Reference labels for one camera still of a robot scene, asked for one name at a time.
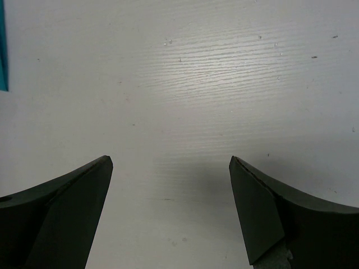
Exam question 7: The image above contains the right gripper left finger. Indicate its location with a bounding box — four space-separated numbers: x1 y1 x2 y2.
1 155 113 268

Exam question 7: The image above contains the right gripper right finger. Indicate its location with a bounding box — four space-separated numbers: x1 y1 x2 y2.
229 156 358 268

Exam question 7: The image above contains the teal t-shirt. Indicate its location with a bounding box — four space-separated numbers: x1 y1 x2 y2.
0 0 8 91

